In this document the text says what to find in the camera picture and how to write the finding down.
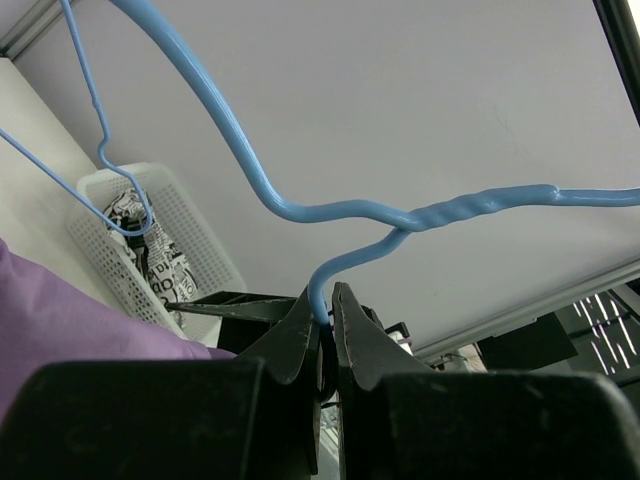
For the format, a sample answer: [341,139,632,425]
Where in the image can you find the purple trousers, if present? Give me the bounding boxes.
[1,243,235,416]

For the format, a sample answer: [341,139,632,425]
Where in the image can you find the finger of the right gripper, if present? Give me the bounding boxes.
[167,291,298,320]

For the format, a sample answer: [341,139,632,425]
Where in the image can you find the white plastic basket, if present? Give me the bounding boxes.
[67,163,246,346]

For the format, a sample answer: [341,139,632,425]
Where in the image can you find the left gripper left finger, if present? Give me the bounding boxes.
[1,296,320,479]

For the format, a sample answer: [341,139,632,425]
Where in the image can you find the blue wire hanger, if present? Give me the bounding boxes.
[1,0,153,237]
[107,0,640,326]

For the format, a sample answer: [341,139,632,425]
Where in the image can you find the black white printed cloth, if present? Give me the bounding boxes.
[104,187,198,306]

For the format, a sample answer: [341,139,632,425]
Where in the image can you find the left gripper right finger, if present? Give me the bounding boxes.
[332,282,639,479]

